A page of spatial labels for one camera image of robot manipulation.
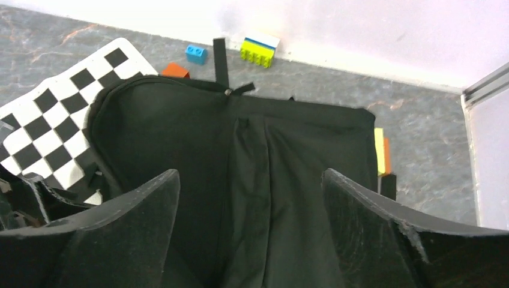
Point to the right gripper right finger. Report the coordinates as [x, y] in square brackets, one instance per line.
[381, 243]

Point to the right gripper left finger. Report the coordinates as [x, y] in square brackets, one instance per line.
[121, 243]

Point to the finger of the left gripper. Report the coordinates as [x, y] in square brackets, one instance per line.
[30, 202]

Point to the black backpack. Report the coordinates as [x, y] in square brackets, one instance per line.
[252, 211]

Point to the black white chessboard mat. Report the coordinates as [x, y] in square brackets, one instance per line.
[47, 122]

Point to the orange green sticky notes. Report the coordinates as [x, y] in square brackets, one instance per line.
[382, 145]

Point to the orange brown cube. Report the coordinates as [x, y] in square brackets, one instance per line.
[175, 70]

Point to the small blue lego brick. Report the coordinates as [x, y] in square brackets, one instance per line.
[196, 55]

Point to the green white lego brick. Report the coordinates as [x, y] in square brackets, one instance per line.
[259, 48]

